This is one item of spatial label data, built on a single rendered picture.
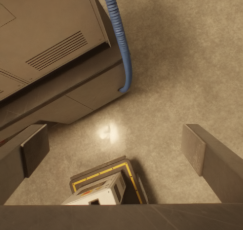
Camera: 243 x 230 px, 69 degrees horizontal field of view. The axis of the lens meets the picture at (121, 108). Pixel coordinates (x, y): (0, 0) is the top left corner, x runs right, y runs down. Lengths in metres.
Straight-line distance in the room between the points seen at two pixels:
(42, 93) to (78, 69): 0.21
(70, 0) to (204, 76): 1.31
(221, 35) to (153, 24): 0.59
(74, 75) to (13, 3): 0.42
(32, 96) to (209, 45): 1.46
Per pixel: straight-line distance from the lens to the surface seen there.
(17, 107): 0.98
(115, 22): 0.65
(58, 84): 0.90
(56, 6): 0.60
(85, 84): 0.92
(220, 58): 1.78
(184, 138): 0.17
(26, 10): 0.59
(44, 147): 0.17
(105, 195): 0.86
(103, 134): 1.54
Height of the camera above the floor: 1.51
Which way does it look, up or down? 79 degrees down
